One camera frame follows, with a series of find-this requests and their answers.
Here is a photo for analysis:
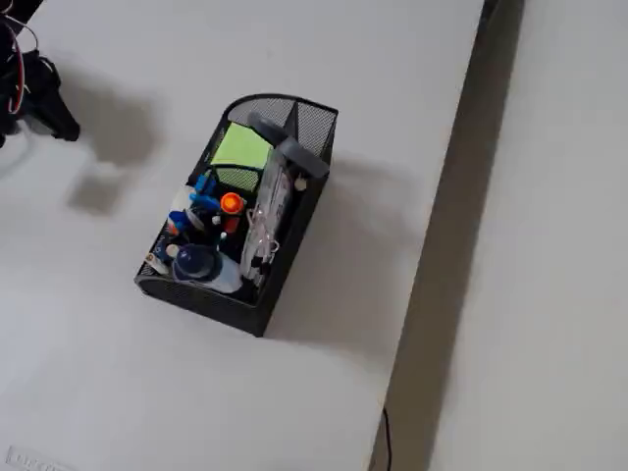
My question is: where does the blue pen with red band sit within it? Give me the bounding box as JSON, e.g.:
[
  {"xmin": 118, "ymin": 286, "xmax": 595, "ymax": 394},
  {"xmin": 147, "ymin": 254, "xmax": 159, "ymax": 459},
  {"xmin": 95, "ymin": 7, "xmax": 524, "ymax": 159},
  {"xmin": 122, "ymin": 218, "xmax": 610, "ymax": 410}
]
[{"xmin": 167, "ymin": 209, "xmax": 205, "ymax": 237}]

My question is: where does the black mesh desk organizer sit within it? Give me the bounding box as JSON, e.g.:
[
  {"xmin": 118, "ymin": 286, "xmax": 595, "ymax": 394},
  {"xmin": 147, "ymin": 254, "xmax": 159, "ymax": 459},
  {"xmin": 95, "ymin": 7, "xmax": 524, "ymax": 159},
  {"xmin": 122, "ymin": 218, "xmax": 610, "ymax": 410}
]
[{"xmin": 133, "ymin": 92, "xmax": 340, "ymax": 339}]

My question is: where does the clear plastic bag of clips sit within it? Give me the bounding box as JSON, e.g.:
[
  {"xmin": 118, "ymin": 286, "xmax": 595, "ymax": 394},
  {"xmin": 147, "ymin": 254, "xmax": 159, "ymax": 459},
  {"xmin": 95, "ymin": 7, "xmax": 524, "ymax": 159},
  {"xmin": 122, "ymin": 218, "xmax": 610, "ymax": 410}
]
[{"xmin": 238, "ymin": 146, "xmax": 296, "ymax": 291}]

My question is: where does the red and white robot cable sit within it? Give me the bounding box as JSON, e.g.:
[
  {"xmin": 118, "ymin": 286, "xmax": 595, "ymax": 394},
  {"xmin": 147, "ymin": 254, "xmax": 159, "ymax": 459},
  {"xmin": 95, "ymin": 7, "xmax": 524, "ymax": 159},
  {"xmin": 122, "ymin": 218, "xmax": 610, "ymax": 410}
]
[{"xmin": 0, "ymin": 13, "xmax": 41, "ymax": 117}]

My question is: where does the orange capped white marker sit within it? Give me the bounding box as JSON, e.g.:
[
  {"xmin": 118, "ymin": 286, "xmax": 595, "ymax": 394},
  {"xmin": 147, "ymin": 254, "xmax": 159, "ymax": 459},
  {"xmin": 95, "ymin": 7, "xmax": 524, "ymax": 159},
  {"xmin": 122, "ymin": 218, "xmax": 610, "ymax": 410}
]
[{"xmin": 219, "ymin": 191, "xmax": 247, "ymax": 217}]

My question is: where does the green sticky note pad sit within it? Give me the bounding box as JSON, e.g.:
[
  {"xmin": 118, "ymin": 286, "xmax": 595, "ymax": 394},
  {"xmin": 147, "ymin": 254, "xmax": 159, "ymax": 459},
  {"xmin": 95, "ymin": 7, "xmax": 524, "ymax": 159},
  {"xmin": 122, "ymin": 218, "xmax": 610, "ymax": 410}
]
[{"xmin": 210, "ymin": 122, "xmax": 274, "ymax": 169}]

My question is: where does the thin black cable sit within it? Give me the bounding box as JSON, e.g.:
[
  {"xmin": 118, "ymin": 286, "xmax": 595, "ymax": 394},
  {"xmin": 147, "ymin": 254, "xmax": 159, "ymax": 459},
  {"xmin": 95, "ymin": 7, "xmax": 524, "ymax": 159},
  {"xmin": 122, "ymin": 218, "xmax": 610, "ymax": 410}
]
[{"xmin": 381, "ymin": 406, "xmax": 394, "ymax": 471}]

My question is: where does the blue capped white glue bottle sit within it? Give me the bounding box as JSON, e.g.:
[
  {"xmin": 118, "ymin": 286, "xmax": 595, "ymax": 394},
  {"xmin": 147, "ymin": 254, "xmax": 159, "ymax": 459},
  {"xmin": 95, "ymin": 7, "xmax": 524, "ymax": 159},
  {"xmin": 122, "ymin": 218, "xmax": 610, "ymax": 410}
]
[{"xmin": 171, "ymin": 244, "xmax": 244, "ymax": 295}]

